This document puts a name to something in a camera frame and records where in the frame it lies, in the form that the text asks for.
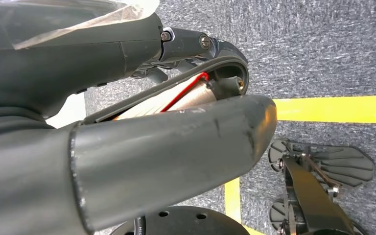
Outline black round robot plate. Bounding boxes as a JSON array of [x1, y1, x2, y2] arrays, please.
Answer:
[[109, 206, 251, 235]]

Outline white flat panel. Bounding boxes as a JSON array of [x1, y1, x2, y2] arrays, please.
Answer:
[[45, 93, 87, 129]]

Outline black robot foot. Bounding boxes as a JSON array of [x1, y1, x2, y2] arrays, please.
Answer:
[[268, 139, 376, 235]]

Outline yellow floor tape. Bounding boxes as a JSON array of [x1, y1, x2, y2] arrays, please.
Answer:
[[224, 94, 376, 235]]

